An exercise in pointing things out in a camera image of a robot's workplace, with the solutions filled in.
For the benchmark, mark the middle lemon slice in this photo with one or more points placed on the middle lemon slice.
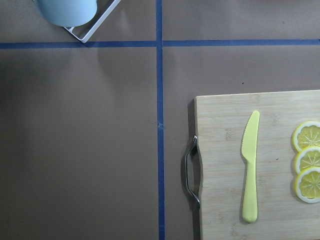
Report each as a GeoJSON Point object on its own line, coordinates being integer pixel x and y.
{"type": "Point", "coordinates": [307, 158]}

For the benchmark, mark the top lemon slice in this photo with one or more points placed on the top lemon slice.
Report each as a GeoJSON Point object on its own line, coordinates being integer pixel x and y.
{"type": "Point", "coordinates": [307, 134]}

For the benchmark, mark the light blue plastic cup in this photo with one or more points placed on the light blue plastic cup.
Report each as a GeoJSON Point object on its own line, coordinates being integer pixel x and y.
{"type": "Point", "coordinates": [67, 13]}

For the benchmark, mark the lemon slice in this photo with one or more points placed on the lemon slice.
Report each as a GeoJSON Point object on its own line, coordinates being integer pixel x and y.
{"type": "Point", "coordinates": [307, 158]}
{"type": "Point", "coordinates": [307, 134]}
{"type": "Point", "coordinates": [307, 185]}

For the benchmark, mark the bamboo cutting board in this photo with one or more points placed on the bamboo cutting board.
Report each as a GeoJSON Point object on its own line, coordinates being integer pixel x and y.
{"type": "Point", "coordinates": [220, 121]}

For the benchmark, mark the yellow plastic knife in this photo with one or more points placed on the yellow plastic knife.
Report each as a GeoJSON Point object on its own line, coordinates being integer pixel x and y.
{"type": "Point", "coordinates": [249, 152]}

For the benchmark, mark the white wire cup rack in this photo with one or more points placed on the white wire cup rack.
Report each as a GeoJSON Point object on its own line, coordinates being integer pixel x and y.
{"type": "Point", "coordinates": [84, 32]}

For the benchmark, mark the bottom lemon slice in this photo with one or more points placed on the bottom lemon slice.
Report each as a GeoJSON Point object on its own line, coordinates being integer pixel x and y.
{"type": "Point", "coordinates": [307, 185]}

